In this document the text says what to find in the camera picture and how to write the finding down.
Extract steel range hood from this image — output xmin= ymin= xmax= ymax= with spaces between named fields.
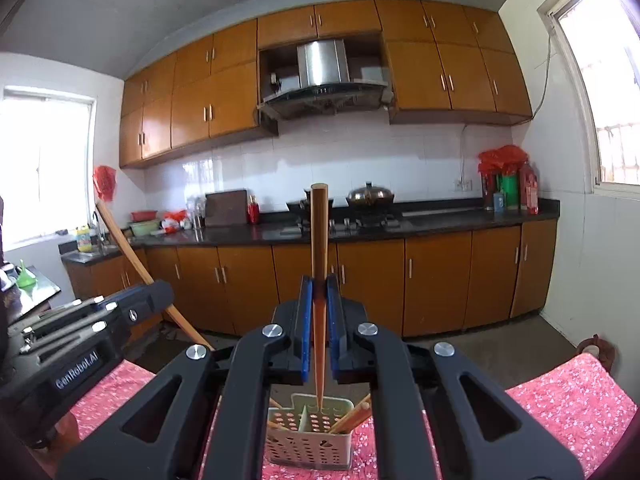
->
xmin=257 ymin=39 xmax=393 ymax=122

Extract red plastic bottle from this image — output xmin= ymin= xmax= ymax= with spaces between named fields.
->
xmin=520 ymin=160 xmax=540 ymax=213

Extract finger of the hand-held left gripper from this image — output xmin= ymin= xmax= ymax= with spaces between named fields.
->
xmin=7 ymin=280 xmax=175 ymax=361

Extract gas stove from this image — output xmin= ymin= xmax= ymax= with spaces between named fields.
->
xmin=280 ymin=212 xmax=403 ymax=235

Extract dark cutting board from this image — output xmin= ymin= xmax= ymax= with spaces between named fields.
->
xmin=205 ymin=189 xmax=249 ymax=227

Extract red and white plastic bags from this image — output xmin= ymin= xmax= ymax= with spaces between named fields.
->
xmin=160 ymin=210 xmax=191 ymax=233

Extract green bottle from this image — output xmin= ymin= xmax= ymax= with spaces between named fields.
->
xmin=501 ymin=172 xmax=521 ymax=209

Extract red floral tablecloth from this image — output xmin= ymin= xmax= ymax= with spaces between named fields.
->
xmin=70 ymin=352 xmax=638 ymax=480

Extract wall cable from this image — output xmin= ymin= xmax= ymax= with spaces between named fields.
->
xmin=530 ymin=30 xmax=556 ymax=118

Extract black kitchen countertop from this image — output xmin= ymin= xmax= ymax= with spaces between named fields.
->
xmin=60 ymin=199 xmax=560 ymax=261

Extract wooden kitchen cabinets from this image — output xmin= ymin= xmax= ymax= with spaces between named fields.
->
xmin=119 ymin=0 xmax=533 ymax=170
xmin=65 ymin=219 xmax=558 ymax=338

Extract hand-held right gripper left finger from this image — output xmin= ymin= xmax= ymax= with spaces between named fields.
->
xmin=56 ymin=275 xmax=315 ymax=480

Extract black wok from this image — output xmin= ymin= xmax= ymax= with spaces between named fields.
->
xmin=286 ymin=187 xmax=336 ymax=213

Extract clear drinking glasses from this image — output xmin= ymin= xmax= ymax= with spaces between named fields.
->
xmin=187 ymin=199 xmax=207 ymax=231

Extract pan with lid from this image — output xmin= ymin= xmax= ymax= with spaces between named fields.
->
xmin=346 ymin=182 xmax=396 ymax=208

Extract wooden upper kitchen cabinets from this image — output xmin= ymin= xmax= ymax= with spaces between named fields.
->
xmin=119 ymin=0 xmax=533 ymax=170

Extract window by sink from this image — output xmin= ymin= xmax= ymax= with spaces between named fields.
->
xmin=0 ymin=87 xmax=96 ymax=251

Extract perforated plastic chopstick holder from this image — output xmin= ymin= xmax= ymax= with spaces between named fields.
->
xmin=265 ymin=392 xmax=353 ymax=471

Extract side wall window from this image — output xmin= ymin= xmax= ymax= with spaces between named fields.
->
xmin=537 ymin=0 xmax=640 ymax=191

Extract brown round object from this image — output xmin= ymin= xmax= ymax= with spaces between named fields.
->
xmin=575 ymin=334 xmax=617 ymax=372

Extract metal faucet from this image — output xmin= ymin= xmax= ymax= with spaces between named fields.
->
xmin=91 ymin=211 xmax=108 ymax=251

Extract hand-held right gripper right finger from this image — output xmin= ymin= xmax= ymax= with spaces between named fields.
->
xmin=326 ymin=274 xmax=585 ymax=480

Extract wooden lower kitchen cabinets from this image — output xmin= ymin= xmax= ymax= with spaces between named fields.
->
xmin=65 ymin=219 xmax=558 ymax=338

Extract red plastic bag on wall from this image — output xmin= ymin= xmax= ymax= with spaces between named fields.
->
xmin=93 ymin=165 xmax=118 ymax=203

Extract green funnel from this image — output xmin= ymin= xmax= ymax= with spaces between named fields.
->
xmin=16 ymin=260 xmax=38 ymax=288

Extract steel sink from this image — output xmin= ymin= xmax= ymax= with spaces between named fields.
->
xmin=62 ymin=245 xmax=123 ymax=263

